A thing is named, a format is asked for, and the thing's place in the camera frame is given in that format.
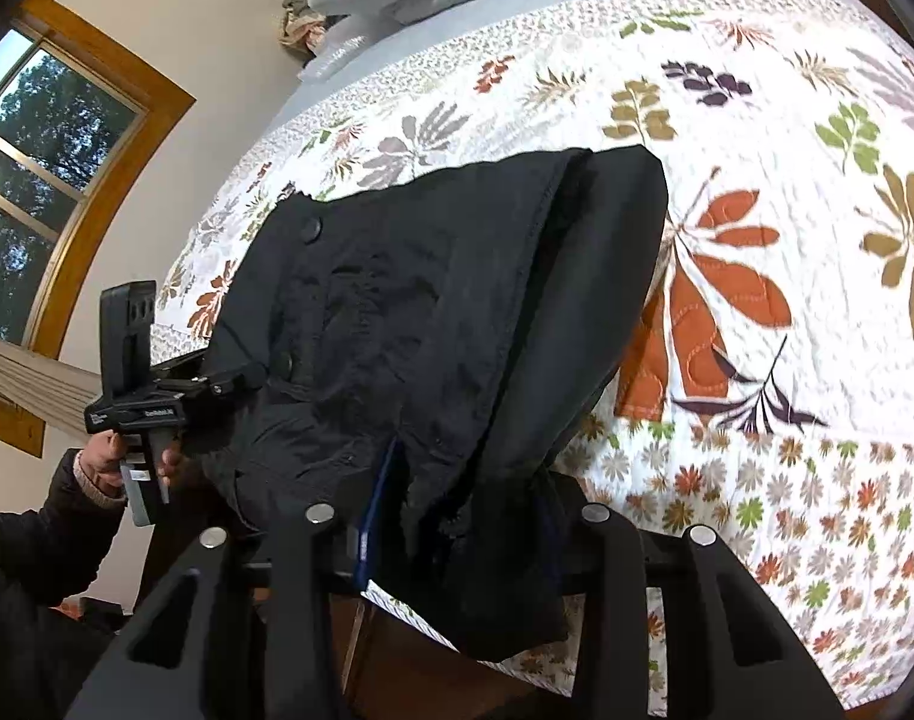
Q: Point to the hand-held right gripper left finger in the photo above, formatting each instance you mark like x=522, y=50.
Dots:
x=374, y=517

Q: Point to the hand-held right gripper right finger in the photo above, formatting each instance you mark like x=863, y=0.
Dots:
x=607, y=585

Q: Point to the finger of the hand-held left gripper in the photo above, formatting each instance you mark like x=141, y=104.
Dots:
x=232, y=382

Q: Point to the black pants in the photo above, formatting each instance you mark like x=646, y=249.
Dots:
x=427, y=330

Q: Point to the person's left forearm black sleeve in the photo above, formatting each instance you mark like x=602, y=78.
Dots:
x=29, y=540

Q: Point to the person's left hand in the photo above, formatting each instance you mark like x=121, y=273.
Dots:
x=96, y=465

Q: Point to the beige curtain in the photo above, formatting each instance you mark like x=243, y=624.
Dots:
x=36, y=382

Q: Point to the wooden framed window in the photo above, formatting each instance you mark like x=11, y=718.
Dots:
x=59, y=165

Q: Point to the clear plastic bag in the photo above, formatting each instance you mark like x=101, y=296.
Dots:
x=337, y=52

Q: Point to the grey bed sheet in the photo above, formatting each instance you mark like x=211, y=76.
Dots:
x=397, y=60

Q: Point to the white floral quilt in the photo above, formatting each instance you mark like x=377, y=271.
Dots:
x=764, y=255

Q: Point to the pile of crumpled clothes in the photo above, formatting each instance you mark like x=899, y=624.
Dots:
x=301, y=22

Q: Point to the dark wooden bed frame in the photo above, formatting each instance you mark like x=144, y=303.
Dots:
x=427, y=679

